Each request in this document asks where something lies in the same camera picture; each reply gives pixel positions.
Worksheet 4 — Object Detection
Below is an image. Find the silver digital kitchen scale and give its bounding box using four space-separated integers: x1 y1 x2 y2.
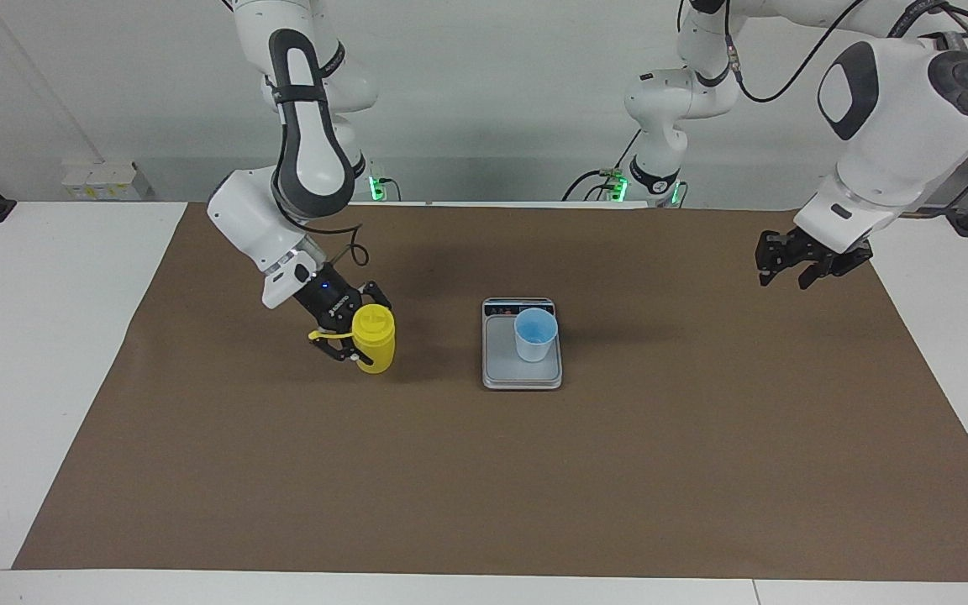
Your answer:
481 297 564 392

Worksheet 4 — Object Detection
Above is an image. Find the brown table mat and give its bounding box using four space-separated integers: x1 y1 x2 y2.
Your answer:
12 202 968 582

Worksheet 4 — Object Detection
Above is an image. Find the light blue plastic cup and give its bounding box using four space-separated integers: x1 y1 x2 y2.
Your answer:
513 308 559 363

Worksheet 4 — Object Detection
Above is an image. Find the yellow squeeze bottle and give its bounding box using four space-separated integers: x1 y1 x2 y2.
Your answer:
308 304 397 375

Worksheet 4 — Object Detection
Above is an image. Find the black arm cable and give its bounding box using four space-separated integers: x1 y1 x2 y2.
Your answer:
282 210 370 268
723 0 968 106

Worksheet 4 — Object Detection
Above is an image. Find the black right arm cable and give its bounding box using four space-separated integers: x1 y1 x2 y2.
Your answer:
282 210 370 268

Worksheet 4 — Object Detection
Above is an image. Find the white socket box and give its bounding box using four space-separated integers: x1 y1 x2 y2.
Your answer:
62 160 140 201

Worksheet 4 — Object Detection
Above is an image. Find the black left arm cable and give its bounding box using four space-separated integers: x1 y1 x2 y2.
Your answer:
723 0 968 106

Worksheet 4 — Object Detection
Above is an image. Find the black base cable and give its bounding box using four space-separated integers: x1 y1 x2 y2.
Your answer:
562 130 644 203

